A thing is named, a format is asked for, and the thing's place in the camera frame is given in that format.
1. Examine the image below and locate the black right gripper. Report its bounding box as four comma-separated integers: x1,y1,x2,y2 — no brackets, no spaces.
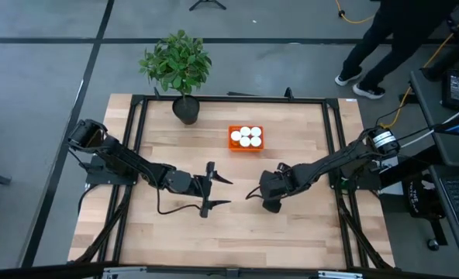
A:
258,162,293,215

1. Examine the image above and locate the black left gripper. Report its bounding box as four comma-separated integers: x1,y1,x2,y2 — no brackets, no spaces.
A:
193,161,234,219

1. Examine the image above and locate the orange plastic basket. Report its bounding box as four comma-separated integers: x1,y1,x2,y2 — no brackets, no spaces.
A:
227,124,265,153

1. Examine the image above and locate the white box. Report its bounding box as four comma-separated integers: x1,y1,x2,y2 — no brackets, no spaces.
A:
380,154,405,197

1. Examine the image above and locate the green plant in black pot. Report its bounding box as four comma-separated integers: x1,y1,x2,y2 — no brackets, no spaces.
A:
138,29,213,126

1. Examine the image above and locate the black bag with white print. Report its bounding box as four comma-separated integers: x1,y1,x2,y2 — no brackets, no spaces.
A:
402,174,438,220

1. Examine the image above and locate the grey side desk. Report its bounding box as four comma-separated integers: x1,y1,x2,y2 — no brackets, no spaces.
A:
409,67,459,156

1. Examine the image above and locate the black tripod stand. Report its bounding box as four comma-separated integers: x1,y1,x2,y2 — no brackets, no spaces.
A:
188,0,227,12

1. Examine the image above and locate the black rolling laptop stand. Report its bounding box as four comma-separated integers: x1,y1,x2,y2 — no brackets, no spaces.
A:
378,145,459,261

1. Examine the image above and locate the black overhead crossbar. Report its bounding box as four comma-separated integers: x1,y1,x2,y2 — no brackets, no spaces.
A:
0,261,459,279

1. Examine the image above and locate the person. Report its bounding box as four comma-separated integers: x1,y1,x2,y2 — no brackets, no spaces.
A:
333,0,459,101

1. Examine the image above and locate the black power brick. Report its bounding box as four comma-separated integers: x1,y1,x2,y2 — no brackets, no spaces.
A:
441,68,459,111

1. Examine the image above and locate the black metal table frame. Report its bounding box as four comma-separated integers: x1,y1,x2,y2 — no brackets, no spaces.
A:
68,92,395,272

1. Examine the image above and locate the yellow extension cable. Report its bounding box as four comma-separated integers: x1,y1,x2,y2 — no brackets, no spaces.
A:
334,0,459,129

